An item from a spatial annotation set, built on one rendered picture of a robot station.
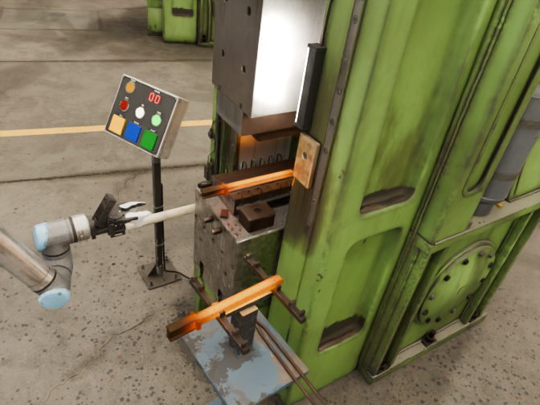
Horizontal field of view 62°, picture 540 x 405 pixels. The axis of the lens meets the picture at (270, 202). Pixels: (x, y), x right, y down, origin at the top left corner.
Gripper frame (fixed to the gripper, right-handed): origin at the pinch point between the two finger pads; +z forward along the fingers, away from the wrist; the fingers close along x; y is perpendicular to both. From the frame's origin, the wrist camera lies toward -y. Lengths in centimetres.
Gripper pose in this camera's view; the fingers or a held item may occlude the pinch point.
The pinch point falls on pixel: (145, 207)
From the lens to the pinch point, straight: 169.9
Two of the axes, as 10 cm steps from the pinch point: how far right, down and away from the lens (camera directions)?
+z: 8.5, -2.3, 4.8
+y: -1.2, 8.0, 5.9
